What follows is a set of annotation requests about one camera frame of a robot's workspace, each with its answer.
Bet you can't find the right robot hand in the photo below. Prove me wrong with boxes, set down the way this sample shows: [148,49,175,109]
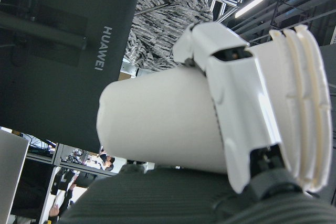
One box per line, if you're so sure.
[59,22,336,224]

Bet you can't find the white cup with ribbed rim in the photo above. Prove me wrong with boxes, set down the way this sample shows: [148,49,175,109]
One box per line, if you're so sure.
[96,24,333,193]

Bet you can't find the person in white shirt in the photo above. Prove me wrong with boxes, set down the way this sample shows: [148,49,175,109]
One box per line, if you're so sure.
[98,149,116,172]

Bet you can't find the white cabinet panel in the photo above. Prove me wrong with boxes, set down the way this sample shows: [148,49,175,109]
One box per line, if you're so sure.
[0,126,29,224]

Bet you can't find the black Huawei monitor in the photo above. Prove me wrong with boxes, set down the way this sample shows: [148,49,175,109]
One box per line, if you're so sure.
[0,0,144,151]

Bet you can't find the person in striped grey sweater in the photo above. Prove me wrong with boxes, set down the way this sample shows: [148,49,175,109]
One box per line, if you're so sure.
[124,0,213,72]

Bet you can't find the thin metal rod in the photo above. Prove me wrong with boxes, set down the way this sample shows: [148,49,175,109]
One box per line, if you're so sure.
[133,1,171,16]

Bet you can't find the black monitor stand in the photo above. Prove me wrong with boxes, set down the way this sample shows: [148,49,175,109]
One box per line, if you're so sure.
[0,11,89,51]

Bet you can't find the ceiling light bar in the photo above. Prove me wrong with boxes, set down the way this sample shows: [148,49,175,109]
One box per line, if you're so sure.
[234,0,266,18]

